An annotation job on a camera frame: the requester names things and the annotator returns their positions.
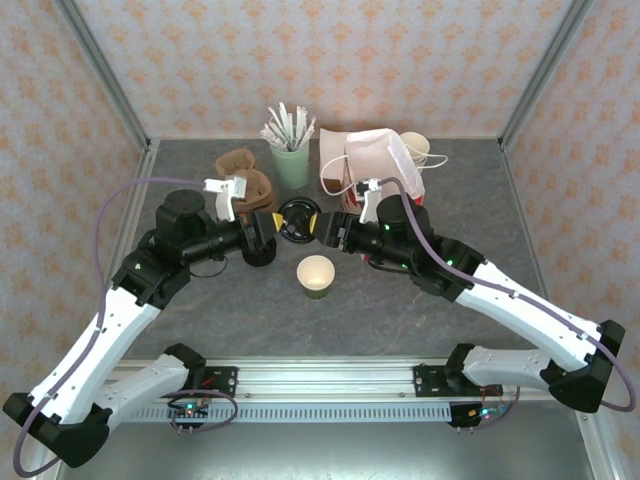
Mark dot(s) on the black plastic cup lid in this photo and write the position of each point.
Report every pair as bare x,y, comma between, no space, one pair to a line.
299,222

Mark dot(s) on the green paper cup white inside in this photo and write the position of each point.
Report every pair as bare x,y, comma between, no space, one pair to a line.
316,272

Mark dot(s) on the brown pulp cup carrier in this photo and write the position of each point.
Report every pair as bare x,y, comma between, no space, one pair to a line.
235,162
265,207
269,200
257,211

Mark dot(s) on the red and white paper bag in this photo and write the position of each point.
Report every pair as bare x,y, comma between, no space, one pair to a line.
375,155

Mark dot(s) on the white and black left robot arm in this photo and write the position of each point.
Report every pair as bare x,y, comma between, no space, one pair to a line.
115,330

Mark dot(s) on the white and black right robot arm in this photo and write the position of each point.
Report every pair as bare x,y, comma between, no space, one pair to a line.
525,310

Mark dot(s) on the pale green holder cup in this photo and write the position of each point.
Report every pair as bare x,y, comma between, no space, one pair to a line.
290,167

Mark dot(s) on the white wrapped stir stick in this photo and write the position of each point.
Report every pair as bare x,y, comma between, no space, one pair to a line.
286,120
276,122
300,122
308,129
270,136

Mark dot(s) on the small circuit board with LEDs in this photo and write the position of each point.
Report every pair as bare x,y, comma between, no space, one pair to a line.
190,411
482,412

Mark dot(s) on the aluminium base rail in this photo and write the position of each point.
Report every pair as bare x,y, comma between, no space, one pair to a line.
325,381

